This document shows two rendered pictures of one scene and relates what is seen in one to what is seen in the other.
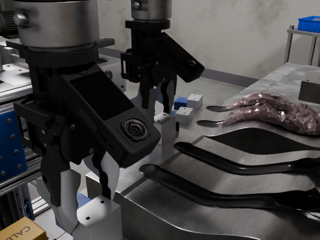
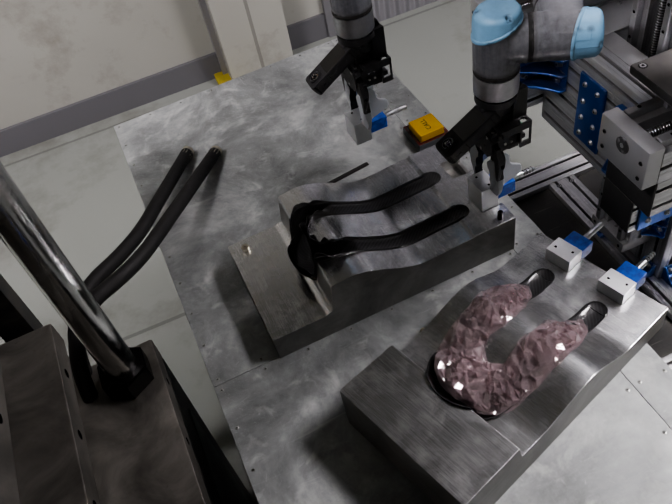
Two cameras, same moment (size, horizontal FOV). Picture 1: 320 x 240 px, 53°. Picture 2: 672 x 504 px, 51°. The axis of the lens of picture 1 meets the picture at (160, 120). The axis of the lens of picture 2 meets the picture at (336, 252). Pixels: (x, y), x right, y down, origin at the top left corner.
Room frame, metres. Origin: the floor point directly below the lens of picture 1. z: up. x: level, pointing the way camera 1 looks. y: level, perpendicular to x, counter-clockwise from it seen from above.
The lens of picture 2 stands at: (0.94, -0.91, 1.89)
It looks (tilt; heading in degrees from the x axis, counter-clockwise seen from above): 49 degrees down; 128
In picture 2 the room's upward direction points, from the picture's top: 14 degrees counter-clockwise
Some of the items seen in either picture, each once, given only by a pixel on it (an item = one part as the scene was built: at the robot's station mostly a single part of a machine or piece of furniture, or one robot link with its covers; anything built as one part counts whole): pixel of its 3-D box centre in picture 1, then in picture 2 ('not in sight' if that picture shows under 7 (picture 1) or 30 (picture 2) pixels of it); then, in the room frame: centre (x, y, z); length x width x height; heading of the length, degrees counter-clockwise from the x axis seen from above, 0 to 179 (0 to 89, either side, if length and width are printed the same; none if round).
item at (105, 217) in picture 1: (72, 211); (378, 117); (0.33, 0.11, 0.93); 0.13 x 0.05 x 0.05; 52
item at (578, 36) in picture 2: not in sight; (562, 28); (0.71, 0.07, 1.23); 0.11 x 0.11 x 0.08; 22
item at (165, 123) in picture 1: (145, 123); (504, 181); (0.64, 0.03, 0.91); 0.13 x 0.05 x 0.05; 52
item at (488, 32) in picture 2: not in sight; (498, 39); (0.62, 0.02, 1.23); 0.09 x 0.08 x 0.11; 22
